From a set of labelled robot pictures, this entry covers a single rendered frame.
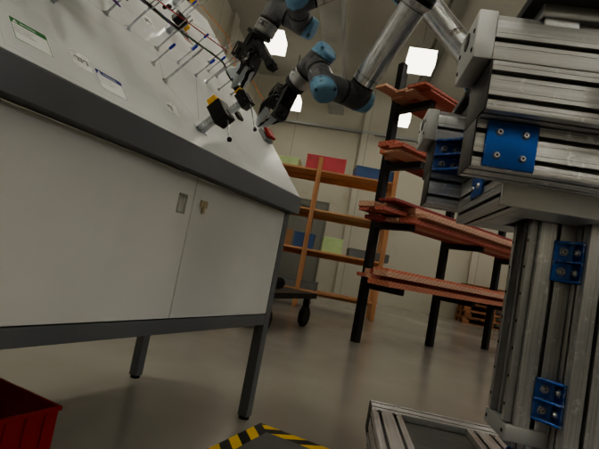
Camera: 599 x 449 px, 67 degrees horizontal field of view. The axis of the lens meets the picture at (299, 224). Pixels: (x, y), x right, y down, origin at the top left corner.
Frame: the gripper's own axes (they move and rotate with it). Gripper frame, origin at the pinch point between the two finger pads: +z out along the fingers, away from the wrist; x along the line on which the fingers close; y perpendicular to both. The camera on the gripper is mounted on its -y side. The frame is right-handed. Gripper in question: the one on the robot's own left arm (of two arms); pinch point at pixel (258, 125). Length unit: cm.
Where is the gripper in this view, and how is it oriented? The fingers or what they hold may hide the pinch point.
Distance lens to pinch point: 161.4
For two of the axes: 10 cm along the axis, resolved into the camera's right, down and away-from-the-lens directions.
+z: -6.4, 5.0, 5.8
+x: -7.6, -4.9, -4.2
